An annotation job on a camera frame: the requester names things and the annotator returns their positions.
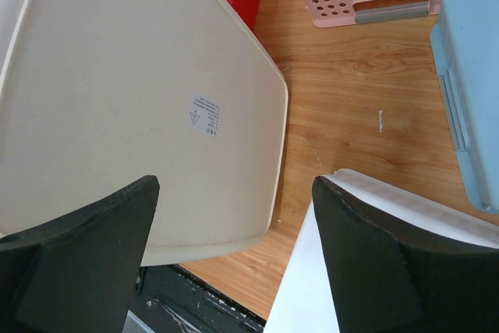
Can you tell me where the large cream basket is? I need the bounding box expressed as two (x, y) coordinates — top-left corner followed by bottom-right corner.
(1, 0), (288, 266)

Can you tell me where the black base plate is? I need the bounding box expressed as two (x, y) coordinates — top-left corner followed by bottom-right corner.
(123, 265), (266, 332)

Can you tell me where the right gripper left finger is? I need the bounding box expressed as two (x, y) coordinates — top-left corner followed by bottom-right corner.
(1, 175), (160, 332)

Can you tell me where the small cream basket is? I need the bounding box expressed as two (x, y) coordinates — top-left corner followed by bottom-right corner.
(264, 168), (498, 332)

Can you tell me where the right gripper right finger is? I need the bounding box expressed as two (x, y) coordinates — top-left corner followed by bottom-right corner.
(313, 177), (498, 332)

